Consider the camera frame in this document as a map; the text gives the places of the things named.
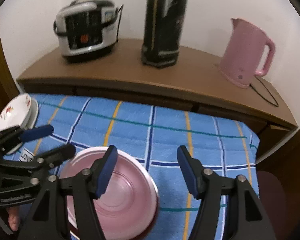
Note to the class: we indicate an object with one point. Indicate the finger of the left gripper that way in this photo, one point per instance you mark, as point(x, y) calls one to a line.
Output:
point(56, 156)
point(36, 133)

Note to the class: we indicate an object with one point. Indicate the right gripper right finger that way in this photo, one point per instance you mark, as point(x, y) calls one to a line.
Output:
point(208, 187)

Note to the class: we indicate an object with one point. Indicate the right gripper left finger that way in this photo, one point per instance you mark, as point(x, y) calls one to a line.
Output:
point(86, 186)

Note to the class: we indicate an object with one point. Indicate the red floral white plate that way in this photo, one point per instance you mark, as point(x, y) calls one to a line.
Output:
point(16, 112)

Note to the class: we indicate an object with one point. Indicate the pink plastic bowl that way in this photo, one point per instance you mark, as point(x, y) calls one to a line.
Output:
point(129, 207)

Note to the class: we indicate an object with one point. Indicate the person's left hand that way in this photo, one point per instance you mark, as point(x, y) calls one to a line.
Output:
point(13, 218)

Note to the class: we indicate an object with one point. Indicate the plain grey flat plate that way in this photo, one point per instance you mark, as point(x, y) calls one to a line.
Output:
point(34, 111)

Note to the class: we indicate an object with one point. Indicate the blue checkered tablecloth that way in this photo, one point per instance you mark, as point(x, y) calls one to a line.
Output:
point(150, 134)

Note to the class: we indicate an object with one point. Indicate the brown wooden sideboard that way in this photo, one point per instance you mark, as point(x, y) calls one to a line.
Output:
point(195, 78)

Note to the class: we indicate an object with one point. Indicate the white electric rice cooker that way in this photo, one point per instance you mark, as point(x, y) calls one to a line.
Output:
point(87, 29)

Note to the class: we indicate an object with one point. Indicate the pink electric kettle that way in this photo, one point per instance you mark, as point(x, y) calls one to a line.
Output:
point(248, 54)

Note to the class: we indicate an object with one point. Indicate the black thermos flask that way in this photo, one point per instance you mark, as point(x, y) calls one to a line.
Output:
point(163, 27)

